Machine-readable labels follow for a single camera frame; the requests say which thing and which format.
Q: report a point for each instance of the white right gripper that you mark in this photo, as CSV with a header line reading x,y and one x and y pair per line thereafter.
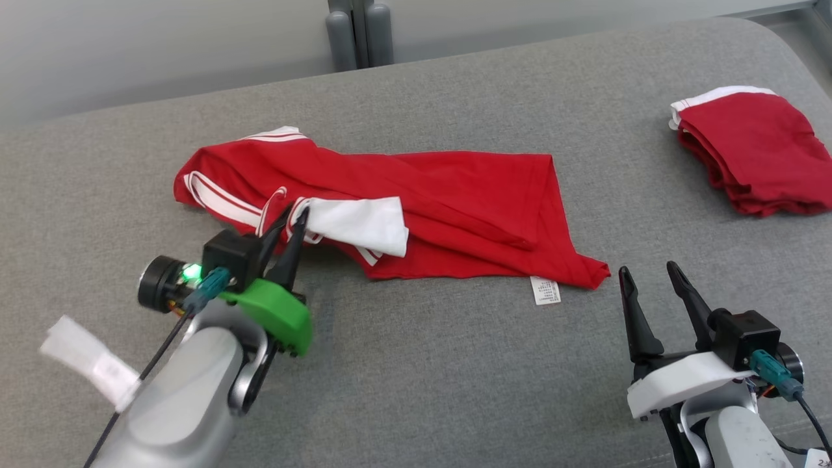
x,y
682,383

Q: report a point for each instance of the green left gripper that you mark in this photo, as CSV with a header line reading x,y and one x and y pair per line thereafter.
x,y
283,312

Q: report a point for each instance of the red and white shirt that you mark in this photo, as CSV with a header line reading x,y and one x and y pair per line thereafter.
x,y
455,195

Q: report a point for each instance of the red shorts with white stripe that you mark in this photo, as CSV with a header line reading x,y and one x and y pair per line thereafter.
x,y
760,149

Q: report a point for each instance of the white tape tag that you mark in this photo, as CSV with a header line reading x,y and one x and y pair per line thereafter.
x,y
91,364
820,460

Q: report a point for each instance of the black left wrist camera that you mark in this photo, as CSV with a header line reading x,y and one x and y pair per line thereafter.
x,y
227,257

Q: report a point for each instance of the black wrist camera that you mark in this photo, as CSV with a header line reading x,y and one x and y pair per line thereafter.
x,y
747,338
227,257

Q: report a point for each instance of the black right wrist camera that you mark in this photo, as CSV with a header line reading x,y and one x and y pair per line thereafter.
x,y
747,338

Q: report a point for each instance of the grey partition post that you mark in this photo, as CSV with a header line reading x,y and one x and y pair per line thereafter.
x,y
341,39

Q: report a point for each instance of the grey wall baseboard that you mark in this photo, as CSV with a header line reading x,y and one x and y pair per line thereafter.
x,y
780,8

